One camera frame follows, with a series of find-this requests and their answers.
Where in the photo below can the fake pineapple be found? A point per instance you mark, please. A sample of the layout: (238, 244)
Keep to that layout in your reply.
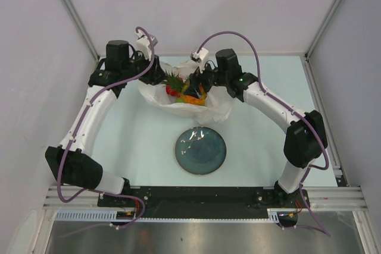
(177, 87)

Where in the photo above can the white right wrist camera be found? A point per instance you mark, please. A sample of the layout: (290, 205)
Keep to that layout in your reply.
(199, 58)

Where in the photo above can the fake red pepper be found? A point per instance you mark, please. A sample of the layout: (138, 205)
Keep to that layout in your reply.
(170, 91)

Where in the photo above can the white plastic bag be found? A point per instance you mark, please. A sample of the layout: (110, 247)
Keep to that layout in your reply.
(218, 104)

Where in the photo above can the white slotted cable duct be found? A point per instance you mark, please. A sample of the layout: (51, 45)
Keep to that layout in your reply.
(122, 217)

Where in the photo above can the blue ceramic plate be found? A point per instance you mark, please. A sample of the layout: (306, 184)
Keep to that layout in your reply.
(200, 150)

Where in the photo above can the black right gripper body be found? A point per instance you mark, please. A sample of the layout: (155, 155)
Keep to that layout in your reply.
(211, 76)

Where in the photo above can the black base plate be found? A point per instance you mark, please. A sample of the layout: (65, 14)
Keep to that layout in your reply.
(214, 202)

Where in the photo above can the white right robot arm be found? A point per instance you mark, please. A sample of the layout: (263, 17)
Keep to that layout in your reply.
(305, 133)

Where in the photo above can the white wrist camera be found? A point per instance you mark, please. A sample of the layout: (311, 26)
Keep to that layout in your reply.
(199, 58)
(145, 43)

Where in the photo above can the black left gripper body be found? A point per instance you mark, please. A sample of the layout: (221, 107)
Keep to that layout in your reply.
(140, 60)

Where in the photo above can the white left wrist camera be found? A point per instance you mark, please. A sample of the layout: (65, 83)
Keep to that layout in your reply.
(145, 43)

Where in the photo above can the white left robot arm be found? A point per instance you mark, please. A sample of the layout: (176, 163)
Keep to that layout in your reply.
(71, 161)

